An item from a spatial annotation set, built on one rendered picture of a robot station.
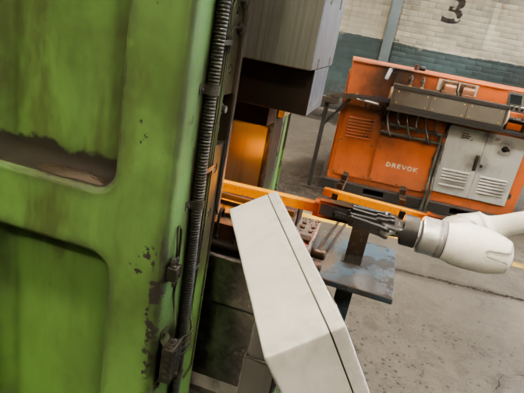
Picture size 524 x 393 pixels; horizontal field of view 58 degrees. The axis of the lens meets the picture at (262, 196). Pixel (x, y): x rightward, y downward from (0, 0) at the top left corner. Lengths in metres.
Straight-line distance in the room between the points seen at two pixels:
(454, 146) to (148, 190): 4.17
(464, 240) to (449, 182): 3.73
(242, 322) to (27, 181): 0.61
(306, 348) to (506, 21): 8.64
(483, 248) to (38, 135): 0.95
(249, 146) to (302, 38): 0.55
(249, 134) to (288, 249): 0.88
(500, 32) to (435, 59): 1.04
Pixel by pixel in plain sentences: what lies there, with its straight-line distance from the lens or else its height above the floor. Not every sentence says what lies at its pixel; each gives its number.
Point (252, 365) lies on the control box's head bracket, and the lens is 0.67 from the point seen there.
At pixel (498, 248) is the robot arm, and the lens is 1.18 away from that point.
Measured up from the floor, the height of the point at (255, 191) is 1.04.
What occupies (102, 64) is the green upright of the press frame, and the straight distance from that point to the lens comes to 0.88.
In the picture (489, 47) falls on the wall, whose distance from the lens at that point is 8.91.
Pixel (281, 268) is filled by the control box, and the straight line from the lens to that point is 0.55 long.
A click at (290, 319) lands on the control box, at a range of 0.47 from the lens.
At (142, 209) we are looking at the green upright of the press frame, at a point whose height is 1.11.
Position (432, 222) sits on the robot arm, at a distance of 1.16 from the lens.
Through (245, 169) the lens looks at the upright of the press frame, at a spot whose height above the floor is 1.01.
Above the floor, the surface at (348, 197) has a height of 0.97.
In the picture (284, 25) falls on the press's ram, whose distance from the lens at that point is 0.96.
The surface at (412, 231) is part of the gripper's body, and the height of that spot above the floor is 1.05.
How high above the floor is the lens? 1.44
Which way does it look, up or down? 20 degrees down
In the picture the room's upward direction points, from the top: 11 degrees clockwise
